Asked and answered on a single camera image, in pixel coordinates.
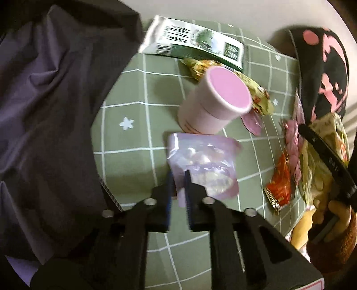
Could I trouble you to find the lilac transparent candy bag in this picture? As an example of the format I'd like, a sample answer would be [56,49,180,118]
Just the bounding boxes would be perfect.
[167,133,241,207]

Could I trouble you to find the black trash bag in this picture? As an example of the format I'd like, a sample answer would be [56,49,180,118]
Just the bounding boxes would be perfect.
[1,1,143,289]

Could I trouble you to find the person's hand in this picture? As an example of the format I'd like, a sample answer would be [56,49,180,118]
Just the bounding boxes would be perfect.
[308,193,352,244]

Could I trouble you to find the small red snack packet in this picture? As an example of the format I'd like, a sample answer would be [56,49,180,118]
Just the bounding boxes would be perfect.
[263,152,292,214]

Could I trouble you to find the beige paper bag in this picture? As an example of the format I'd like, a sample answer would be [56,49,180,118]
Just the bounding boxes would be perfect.
[298,113,350,205]

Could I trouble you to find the green checkered bed sheet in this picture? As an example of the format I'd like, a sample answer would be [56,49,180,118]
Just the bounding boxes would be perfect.
[90,19,307,290]

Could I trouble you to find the yellow red noodle packet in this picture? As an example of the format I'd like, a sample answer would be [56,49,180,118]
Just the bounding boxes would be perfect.
[181,58,274,115]

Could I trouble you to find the pink cylindrical cup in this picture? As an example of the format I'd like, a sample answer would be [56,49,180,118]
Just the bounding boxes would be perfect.
[177,66,252,135]

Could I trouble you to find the black pillow pink dots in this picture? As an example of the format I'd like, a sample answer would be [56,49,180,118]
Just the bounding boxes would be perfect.
[289,27,349,124]

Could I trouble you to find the white green snack package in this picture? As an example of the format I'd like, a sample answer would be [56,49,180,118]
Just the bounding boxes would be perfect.
[139,15,245,71]

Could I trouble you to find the pink sausage string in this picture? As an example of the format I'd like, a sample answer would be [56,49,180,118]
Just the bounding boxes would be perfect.
[284,119,303,186]

